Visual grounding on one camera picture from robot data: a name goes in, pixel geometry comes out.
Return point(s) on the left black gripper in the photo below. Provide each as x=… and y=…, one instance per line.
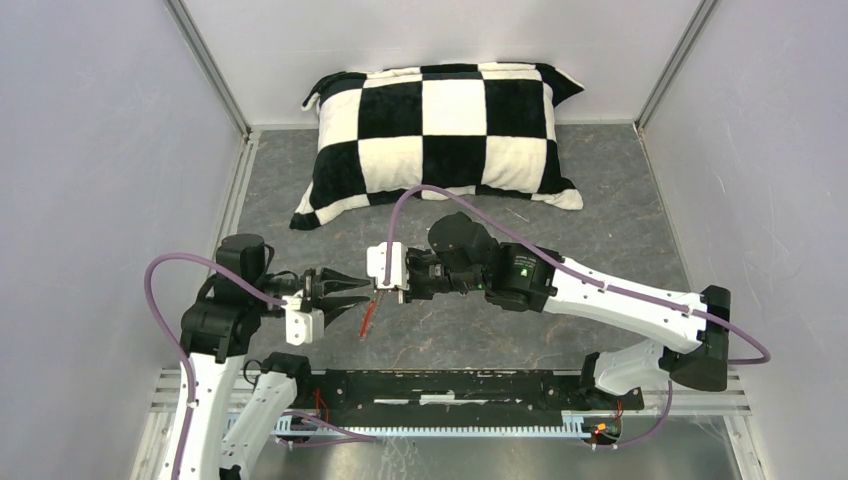
x=334, y=305

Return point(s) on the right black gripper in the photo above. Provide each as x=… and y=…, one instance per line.
x=413, y=293

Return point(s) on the metal keyring with red handle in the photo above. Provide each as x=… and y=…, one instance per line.
x=370, y=312

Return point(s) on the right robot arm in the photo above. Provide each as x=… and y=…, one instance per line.
x=678, y=345

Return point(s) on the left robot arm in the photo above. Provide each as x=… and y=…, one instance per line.
x=213, y=345

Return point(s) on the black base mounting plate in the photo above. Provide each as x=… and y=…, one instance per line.
x=454, y=398

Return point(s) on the black white checkered pillow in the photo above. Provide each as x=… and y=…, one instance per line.
x=463, y=129

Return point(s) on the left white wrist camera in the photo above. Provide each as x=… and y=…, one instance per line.
x=302, y=326

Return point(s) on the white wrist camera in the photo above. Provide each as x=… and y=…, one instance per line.
x=302, y=326
x=387, y=266

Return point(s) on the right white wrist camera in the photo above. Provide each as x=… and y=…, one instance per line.
x=387, y=266

